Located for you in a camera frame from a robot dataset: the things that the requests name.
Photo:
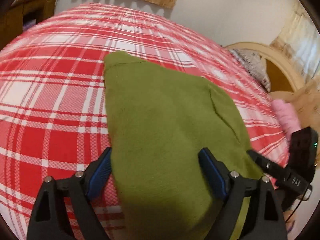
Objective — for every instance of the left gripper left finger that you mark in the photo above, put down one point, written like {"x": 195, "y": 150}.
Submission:
{"x": 49, "y": 219}

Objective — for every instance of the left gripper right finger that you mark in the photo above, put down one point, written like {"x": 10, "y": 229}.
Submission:
{"x": 263, "y": 219}

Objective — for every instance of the green striped knit sweater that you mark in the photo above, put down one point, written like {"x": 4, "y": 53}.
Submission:
{"x": 158, "y": 121}

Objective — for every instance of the pink folded quilt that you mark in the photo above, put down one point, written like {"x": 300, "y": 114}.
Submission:
{"x": 287, "y": 117}

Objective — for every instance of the red plaid bed sheet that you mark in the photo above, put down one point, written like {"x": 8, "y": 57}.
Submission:
{"x": 53, "y": 118}

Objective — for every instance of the cream wooden headboard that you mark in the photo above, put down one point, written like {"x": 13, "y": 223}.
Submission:
{"x": 286, "y": 83}

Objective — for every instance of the grey striped pillow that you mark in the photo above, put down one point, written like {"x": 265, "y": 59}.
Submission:
{"x": 255, "y": 65}

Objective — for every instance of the beige side curtain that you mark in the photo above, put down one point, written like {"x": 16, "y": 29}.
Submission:
{"x": 299, "y": 42}

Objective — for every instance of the brown wooden desk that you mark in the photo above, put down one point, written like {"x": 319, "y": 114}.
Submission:
{"x": 21, "y": 13}

